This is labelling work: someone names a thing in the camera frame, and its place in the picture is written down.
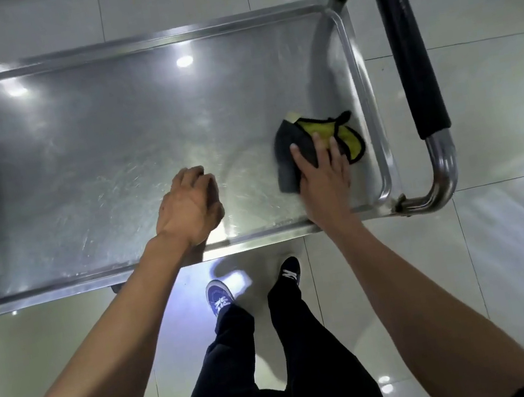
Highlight person's left hand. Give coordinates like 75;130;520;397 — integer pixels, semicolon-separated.
146;162;230;255

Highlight black trousers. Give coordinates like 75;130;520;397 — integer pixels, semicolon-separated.
146;261;389;397

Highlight dark blue sneaker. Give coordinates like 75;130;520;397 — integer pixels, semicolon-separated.
276;255;305;292
203;276;238;319

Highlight grey and yellow cleaning cloth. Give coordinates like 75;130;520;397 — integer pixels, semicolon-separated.
267;101;372;197

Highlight person's right forearm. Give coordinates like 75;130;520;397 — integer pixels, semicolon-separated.
318;191;524;397

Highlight person's left forearm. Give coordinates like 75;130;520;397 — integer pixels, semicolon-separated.
0;230;230;397

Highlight person's right hand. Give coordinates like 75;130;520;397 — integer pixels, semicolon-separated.
288;128;365;242

